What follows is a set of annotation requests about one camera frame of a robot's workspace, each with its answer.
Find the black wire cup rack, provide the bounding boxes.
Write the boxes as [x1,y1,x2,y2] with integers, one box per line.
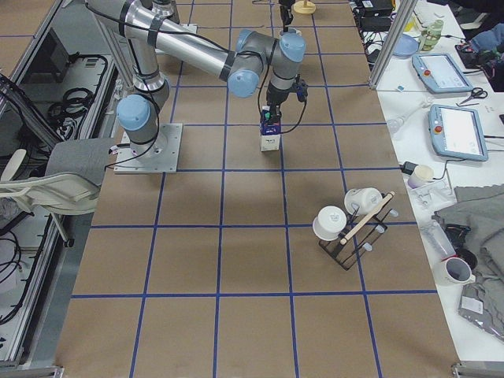
[317,191,398,271]

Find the black computer box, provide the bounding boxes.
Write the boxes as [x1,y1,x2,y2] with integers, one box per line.
[355,0,394,17]

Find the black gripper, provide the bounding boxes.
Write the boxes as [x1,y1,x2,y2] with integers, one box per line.
[266,76,308,123]
[280,3,293,24]

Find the aluminium frame post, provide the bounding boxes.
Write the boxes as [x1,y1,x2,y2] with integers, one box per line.
[369,0,417,90]

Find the upper teach pendant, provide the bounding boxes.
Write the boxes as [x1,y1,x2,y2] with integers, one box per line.
[411,53,473,94]

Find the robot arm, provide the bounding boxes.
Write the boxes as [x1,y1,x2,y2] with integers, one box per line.
[279,0,296,25]
[86,1,308,152]

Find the blue white milk carton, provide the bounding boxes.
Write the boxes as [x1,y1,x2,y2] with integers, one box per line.
[260,106,281,152]

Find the grey office chair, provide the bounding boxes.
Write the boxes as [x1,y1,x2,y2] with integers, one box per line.
[1,138,115,247]

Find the grey cloth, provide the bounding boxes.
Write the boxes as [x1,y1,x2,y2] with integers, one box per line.
[433,185,503,339]

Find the paper cup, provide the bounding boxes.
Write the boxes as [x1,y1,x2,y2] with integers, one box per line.
[407,165,434,189]

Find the teach pendant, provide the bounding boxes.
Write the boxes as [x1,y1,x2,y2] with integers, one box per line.
[411,53,473,94]
[428,104,488,161]

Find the black scissors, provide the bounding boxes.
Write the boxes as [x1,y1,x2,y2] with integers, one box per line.
[456,87,488,106]

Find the white mug on desk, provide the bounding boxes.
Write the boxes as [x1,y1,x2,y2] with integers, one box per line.
[432,257,476,286]

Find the white cup on rack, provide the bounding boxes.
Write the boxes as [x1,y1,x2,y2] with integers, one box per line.
[312,206,347,242]
[344,187,382,216]

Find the lower teach pendant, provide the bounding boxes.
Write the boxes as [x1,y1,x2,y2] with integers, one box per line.
[428,104,488,161]

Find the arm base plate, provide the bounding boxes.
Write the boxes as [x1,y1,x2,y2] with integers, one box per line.
[113,123,183,174]

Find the green tape rolls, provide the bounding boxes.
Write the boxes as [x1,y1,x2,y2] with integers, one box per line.
[419,19,444,52]

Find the blue plate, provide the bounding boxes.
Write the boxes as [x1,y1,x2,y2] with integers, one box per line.
[393,34,419,58]

